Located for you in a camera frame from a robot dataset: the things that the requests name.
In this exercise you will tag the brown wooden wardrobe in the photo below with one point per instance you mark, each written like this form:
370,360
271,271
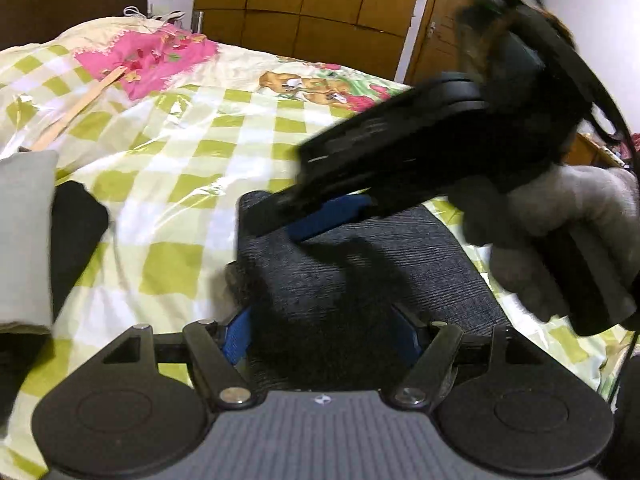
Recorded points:
310,5

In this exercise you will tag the wooden stick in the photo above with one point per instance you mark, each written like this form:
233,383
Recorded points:
80,107

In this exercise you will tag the black folded cloth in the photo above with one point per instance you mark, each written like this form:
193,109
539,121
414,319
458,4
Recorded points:
77,240

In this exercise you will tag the dark grey pants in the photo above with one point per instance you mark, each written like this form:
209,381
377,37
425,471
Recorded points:
350,290

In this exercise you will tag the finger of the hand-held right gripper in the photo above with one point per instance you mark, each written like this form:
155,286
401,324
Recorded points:
325,220

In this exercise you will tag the dark brown headboard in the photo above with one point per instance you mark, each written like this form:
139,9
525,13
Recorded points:
65,0

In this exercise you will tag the checked printed bed blanket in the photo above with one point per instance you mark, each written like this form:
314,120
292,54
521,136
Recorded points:
200,160

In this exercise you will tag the wooden bedside cabinet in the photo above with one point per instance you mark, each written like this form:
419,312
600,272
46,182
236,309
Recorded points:
592,152

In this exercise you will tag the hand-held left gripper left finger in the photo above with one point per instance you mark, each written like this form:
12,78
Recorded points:
237,337

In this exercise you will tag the brown wooden door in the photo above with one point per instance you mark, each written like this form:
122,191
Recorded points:
440,35

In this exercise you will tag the person's right hand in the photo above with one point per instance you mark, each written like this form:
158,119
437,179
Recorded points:
525,230

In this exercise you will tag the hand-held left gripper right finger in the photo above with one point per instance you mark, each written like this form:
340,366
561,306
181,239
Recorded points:
407,332

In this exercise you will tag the light grey folded cloth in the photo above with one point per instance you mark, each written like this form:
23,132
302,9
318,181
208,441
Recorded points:
25,240

